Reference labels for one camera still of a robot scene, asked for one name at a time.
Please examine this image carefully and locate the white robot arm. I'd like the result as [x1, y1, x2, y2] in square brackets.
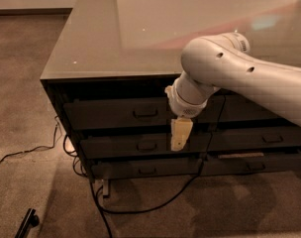
[165, 33, 301, 152]

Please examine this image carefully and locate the thin cable at left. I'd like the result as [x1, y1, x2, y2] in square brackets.
[0, 116, 60, 170]

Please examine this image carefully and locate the black cable on floor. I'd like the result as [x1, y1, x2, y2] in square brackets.
[62, 96, 228, 238]

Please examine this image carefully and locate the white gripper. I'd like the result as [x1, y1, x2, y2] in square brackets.
[164, 82, 207, 152]

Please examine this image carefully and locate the dark drawer cabinet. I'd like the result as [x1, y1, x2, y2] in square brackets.
[40, 0, 301, 198]

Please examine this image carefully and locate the black bar bottom left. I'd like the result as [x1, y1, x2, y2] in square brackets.
[15, 208, 40, 238]

